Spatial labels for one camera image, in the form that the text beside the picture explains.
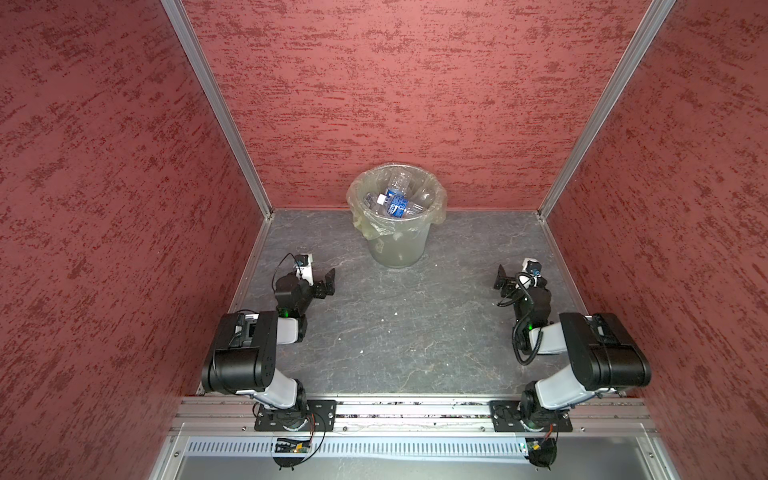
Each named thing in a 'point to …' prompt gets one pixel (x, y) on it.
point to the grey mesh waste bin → (403, 250)
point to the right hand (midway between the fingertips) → (512, 271)
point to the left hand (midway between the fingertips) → (321, 273)
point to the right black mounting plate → (518, 416)
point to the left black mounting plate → (313, 415)
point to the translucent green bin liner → (374, 179)
